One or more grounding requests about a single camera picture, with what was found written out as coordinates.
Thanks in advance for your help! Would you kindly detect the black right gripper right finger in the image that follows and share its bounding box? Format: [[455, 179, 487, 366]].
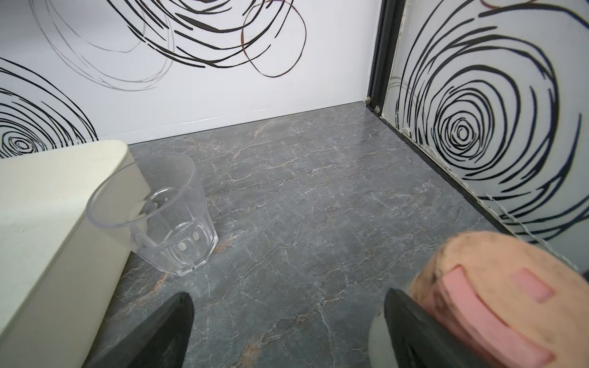
[[383, 288, 490, 367]]

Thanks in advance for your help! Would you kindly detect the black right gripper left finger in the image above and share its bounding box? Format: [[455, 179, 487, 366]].
[[88, 292, 195, 367]]

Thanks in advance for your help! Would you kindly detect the cream plastic bin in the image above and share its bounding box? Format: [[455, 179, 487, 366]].
[[1, 140, 133, 367]]

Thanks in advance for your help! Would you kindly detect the pink lid glass jar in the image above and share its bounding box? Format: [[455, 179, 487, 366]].
[[397, 232, 588, 367]]

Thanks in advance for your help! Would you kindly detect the clear plastic cup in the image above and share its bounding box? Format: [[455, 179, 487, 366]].
[[86, 153, 219, 276]]

